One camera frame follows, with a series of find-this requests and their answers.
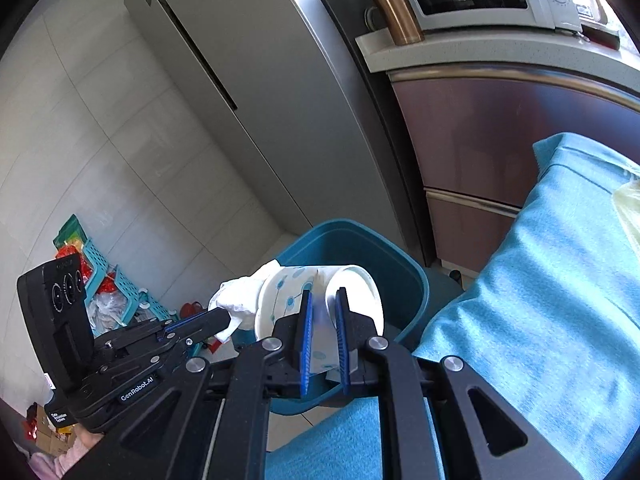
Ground cardboard box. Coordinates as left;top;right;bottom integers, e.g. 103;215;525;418
25;402;76;456

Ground white tissue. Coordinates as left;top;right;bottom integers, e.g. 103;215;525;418
207;260;281;343

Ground white plastic bag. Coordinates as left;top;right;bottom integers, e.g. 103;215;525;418
87;292;136;333

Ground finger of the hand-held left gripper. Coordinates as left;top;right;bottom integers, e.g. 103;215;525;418
161;306;242;348

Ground brown kitchen cabinet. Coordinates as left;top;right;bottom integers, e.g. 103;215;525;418
355;25;640;276

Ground dark red tray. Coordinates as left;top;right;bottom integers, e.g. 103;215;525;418
580;22;621;51

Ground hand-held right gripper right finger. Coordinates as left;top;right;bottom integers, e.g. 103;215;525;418
334;287;586;480

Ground pink clothing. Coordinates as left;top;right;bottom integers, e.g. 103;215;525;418
30;432;103;478

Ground light blue tablecloth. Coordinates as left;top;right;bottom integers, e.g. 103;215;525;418
265;132;640;480

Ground green and red snack packet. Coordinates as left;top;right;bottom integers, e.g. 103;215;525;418
52;214;93;283

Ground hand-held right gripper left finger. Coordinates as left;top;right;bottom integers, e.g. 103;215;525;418
65;290;315;480

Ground grey refrigerator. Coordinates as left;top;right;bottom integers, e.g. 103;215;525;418
125;0;421;266

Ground white blue-dotted paper cup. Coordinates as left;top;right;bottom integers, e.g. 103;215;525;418
254;264;385;376

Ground teal plastic basket rack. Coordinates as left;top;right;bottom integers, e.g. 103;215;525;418
82;240;181;326

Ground copper travel tumbler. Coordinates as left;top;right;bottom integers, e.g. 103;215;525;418
355;0;426;46

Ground teal plastic trash bin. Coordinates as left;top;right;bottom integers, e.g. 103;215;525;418
270;217;431;416

